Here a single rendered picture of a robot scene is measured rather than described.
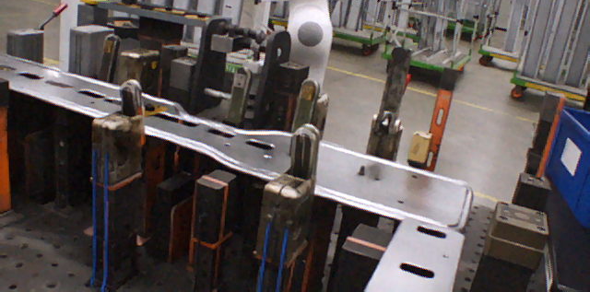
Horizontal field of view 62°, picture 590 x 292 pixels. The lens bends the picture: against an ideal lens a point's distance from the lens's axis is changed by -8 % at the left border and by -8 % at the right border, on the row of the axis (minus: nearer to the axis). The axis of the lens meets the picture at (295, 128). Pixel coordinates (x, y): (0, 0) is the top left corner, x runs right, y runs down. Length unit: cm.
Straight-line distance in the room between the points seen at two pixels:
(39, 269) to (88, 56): 55
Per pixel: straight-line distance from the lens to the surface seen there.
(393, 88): 106
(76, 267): 116
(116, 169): 96
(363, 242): 78
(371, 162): 103
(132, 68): 131
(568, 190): 101
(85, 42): 140
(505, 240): 78
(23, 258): 120
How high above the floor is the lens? 136
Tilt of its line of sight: 18 degrees down
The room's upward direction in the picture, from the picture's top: 9 degrees clockwise
